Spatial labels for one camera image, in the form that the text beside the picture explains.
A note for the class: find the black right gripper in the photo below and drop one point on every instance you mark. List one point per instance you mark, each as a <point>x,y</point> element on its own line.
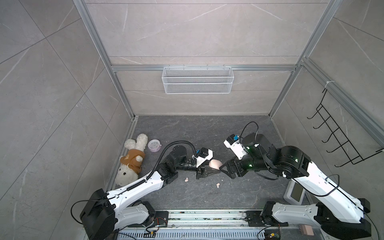
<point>236,162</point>

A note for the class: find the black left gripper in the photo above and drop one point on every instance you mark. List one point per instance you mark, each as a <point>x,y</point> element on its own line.
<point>206,172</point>

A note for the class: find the peach earbud charging case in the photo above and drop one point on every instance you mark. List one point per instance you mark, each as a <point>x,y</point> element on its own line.
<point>215,164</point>

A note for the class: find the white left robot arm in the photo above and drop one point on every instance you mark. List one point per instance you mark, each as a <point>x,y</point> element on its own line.
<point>106,212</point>

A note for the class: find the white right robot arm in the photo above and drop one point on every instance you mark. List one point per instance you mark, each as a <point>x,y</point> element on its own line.
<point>337,213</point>

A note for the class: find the pink alarm clock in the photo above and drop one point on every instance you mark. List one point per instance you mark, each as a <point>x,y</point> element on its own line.
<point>154,145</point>

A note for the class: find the white digital timer device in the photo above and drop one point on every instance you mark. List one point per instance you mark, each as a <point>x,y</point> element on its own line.
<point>294,193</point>

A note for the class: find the plush bunny brown hoodie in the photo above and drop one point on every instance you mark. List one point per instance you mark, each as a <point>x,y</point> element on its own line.
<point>131,163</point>

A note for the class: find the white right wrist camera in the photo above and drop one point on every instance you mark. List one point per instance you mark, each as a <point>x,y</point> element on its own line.
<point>233,143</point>

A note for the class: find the slotted cable duct rail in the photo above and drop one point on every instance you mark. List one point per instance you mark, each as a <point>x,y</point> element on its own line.
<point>215,224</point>

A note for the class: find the white wire mesh basket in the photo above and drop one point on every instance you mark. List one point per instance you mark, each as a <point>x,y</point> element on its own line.
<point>197,80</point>

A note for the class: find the pink block beside rail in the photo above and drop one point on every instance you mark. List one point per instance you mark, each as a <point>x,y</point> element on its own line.
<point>306,230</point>

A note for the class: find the black wall hook rack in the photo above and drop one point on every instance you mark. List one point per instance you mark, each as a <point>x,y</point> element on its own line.
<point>339,136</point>

